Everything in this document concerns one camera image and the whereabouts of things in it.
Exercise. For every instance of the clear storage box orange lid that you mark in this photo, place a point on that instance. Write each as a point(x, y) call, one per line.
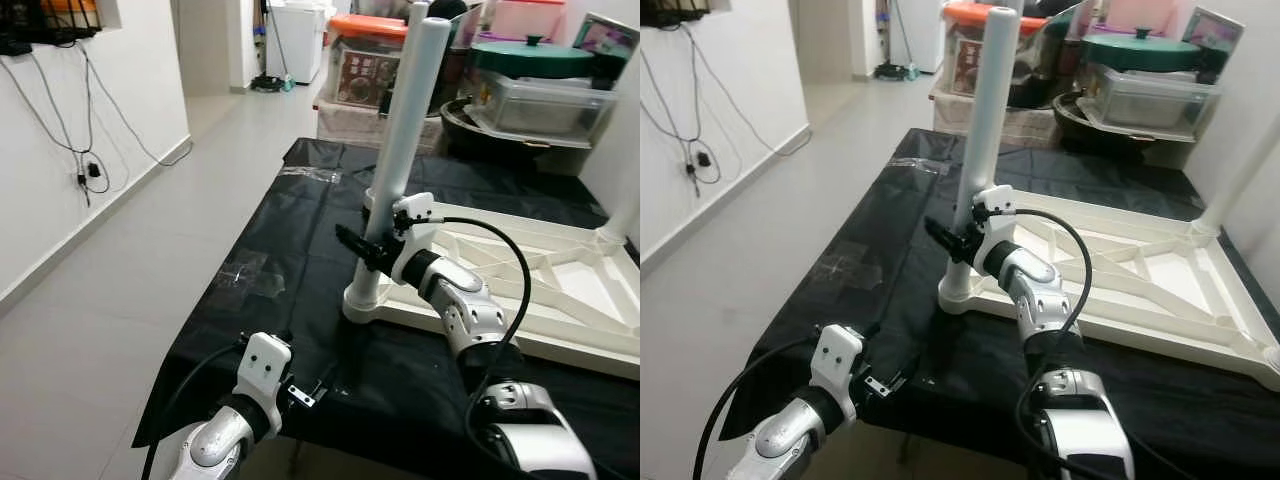
point(965, 50)
point(360, 60)

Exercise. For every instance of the black wok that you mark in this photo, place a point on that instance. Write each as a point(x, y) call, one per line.
point(1085, 135)
point(470, 140)

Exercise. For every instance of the clear tape strip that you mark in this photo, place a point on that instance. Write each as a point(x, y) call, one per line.
point(918, 167)
point(845, 265)
point(250, 275)
point(310, 175)

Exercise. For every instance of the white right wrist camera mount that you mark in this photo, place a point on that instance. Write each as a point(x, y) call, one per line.
point(415, 215)
point(995, 205)

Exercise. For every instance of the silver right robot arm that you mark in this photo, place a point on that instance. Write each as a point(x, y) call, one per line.
point(465, 310)
point(1040, 300)

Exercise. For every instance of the clear container with green lid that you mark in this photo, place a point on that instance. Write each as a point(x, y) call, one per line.
point(1150, 85)
point(540, 90)

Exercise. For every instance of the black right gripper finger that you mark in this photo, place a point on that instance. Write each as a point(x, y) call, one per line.
point(360, 247)
point(948, 240)

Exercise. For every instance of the black bag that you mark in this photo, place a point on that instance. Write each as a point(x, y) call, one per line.
point(1045, 60)
point(455, 70)

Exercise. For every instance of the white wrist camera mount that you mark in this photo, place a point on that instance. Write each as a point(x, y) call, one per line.
point(995, 205)
point(265, 365)
point(838, 355)
point(415, 215)

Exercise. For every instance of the white plastic children table top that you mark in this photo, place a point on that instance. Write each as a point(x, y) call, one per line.
point(1170, 280)
point(580, 290)

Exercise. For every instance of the white bucket with orange lid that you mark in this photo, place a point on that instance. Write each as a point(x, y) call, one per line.
point(72, 12)

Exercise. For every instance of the beige table cover cloth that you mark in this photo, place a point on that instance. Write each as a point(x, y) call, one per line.
point(955, 115)
point(350, 125)

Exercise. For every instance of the black router with antennas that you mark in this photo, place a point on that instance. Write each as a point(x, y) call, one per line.
point(20, 35)
point(675, 12)

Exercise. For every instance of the white chest appliance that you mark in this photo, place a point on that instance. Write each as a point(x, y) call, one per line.
point(298, 45)
point(918, 35)

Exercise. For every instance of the mop with green head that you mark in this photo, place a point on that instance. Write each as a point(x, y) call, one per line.
point(893, 74)
point(268, 85)

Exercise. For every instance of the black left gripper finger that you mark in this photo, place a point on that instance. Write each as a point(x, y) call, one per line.
point(327, 382)
point(900, 376)

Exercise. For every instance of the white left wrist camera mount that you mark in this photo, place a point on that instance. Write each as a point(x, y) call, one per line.
point(838, 355)
point(265, 365)

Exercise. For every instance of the black tablecloth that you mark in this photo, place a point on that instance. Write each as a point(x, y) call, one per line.
point(250, 350)
point(840, 340)

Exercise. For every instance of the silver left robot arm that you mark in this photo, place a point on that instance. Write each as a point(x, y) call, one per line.
point(215, 445)
point(780, 440)

